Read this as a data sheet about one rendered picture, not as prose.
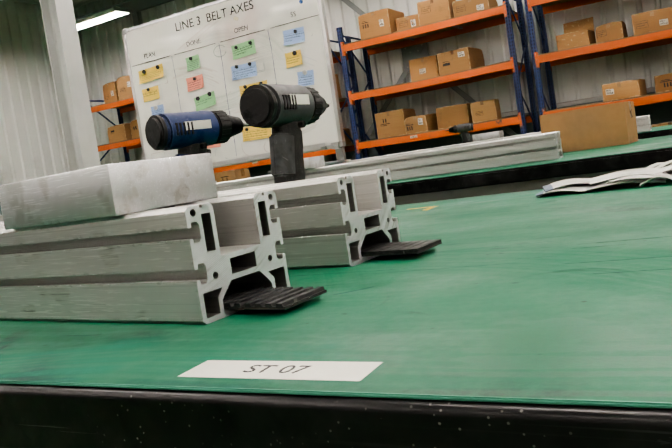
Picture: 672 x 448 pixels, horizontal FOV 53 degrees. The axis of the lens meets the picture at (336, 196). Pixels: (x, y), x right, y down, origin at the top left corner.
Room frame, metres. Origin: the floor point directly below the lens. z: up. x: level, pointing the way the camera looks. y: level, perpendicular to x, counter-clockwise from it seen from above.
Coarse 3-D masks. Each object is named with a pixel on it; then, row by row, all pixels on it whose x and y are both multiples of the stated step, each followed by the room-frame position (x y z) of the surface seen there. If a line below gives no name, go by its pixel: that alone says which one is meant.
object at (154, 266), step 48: (0, 240) 0.62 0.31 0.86; (48, 240) 0.57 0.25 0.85; (96, 240) 0.55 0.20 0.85; (144, 240) 0.52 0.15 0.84; (192, 240) 0.48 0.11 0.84; (240, 240) 0.54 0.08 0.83; (0, 288) 0.63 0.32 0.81; (48, 288) 0.58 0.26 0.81; (96, 288) 0.54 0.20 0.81; (144, 288) 0.51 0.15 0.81; (192, 288) 0.48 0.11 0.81
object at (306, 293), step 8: (304, 288) 0.51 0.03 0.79; (312, 288) 0.51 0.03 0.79; (320, 288) 0.50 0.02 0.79; (288, 296) 0.49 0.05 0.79; (296, 296) 0.48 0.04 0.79; (304, 296) 0.48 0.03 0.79; (312, 296) 0.49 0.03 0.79; (272, 304) 0.47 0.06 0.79; (280, 304) 0.46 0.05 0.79; (288, 304) 0.47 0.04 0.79; (296, 304) 0.47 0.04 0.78
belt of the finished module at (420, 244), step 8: (424, 240) 0.66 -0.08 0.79; (432, 240) 0.65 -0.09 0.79; (440, 240) 0.65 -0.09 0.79; (368, 248) 0.67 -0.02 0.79; (376, 248) 0.66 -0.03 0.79; (384, 248) 0.65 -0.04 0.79; (392, 248) 0.64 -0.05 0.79; (400, 248) 0.63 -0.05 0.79; (408, 248) 0.63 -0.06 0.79; (416, 248) 0.62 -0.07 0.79; (424, 248) 0.63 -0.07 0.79
